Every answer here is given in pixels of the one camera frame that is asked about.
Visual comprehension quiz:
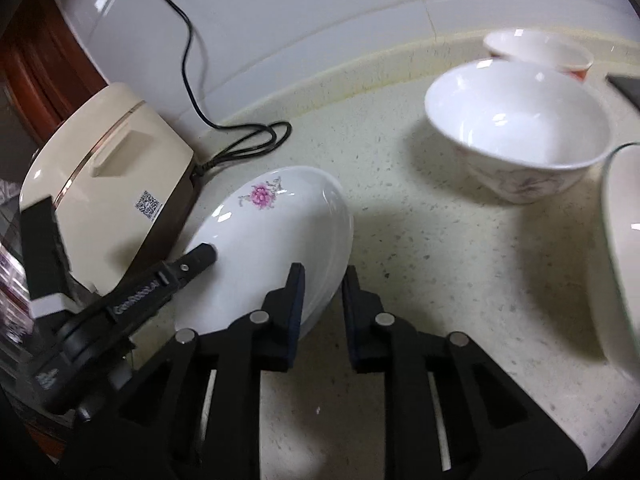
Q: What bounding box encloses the white plate with pink flower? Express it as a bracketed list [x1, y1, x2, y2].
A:
[172, 166, 354, 335]

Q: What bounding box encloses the black gas stove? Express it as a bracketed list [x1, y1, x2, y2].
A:
[606, 74, 640, 106]

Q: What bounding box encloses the black power cable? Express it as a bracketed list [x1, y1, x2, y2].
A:
[136, 0, 293, 174]

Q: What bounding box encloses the cream rice cooker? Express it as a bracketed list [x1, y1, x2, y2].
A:
[20, 82, 196, 295]

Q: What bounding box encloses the white plate with green rim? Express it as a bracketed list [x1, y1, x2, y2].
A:
[600, 143, 639, 382]

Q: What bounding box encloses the white bowl with red outside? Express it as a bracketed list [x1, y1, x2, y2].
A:
[483, 28, 594, 80]

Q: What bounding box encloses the white bowl with floral pattern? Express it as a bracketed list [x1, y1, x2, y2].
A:
[424, 58, 615, 204]

